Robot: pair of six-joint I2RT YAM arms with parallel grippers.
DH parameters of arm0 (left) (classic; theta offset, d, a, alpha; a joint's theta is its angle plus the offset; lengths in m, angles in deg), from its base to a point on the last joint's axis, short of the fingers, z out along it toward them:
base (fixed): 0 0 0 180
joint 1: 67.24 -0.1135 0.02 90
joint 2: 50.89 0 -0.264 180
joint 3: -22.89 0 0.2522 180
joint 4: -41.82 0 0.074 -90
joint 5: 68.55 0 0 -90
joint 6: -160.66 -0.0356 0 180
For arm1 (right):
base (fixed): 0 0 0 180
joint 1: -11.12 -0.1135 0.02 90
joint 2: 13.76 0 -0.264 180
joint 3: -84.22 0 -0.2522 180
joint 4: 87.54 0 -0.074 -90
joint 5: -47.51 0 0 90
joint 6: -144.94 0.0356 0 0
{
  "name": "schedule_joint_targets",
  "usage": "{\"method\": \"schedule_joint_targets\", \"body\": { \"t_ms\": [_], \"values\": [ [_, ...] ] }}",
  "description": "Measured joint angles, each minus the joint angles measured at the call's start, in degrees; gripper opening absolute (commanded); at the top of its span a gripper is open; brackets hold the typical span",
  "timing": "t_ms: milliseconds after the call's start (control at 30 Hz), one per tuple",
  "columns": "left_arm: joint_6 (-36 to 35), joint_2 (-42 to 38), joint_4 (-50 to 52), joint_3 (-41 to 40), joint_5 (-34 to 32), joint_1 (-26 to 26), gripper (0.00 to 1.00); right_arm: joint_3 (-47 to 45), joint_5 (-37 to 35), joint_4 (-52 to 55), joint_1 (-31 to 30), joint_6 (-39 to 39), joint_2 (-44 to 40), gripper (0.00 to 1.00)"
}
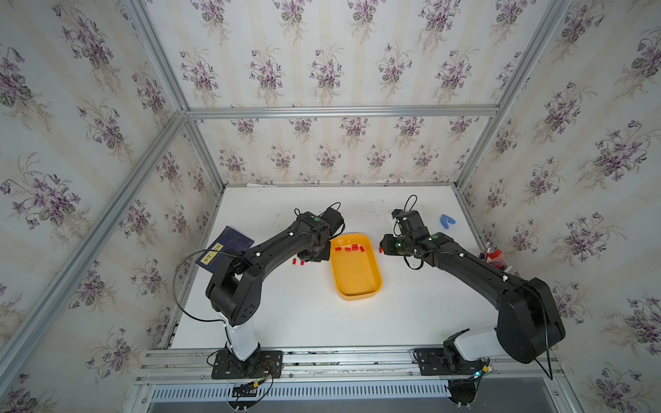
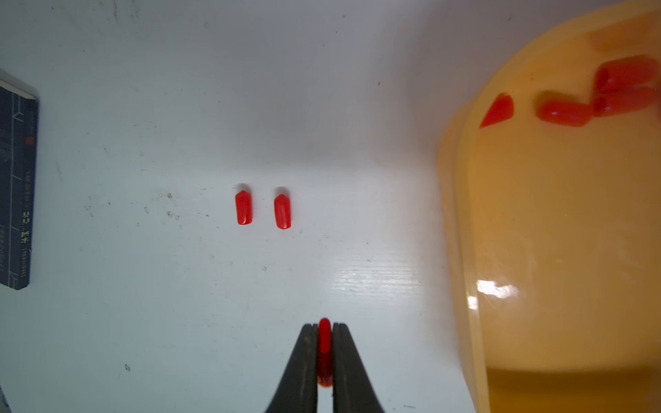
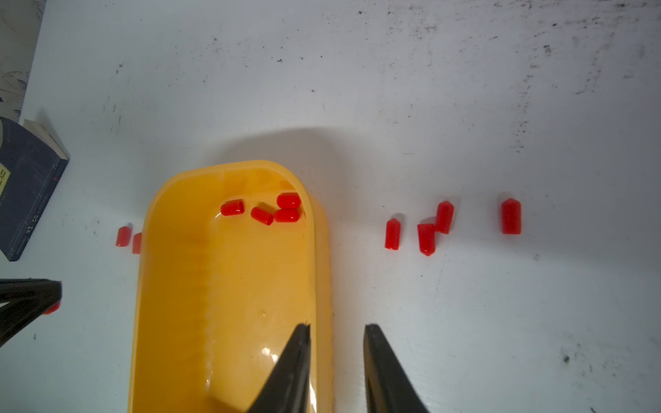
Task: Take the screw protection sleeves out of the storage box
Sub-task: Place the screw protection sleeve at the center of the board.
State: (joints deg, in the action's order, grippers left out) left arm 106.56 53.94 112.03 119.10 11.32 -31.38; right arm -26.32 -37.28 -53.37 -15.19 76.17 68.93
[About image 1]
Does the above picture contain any yellow plastic storage box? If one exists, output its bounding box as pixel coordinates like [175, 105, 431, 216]
[330, 233, 383, 301]

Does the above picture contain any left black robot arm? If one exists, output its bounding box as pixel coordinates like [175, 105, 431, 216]
[172, 206, 345, 362]

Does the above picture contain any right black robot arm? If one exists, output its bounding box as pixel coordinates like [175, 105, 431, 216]
[380, 233, 566, 374]

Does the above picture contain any blue plastic clip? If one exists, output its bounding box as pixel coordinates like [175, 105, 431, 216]
[440, 214, 456, 230]

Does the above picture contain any dark blue booklet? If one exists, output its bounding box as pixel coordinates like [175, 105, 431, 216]
[196, 226, 254, 272]

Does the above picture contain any pink pen holder cup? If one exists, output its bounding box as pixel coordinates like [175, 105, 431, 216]
[479, 248, 511, 273]

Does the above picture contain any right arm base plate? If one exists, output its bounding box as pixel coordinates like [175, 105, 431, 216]
[413, 347, 489, 376]

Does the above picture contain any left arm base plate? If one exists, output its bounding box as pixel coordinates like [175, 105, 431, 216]
[211, 349, 283, 380]

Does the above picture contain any aluminium rail frame front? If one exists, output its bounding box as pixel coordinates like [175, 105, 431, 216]
[124, 346, 582, 412]

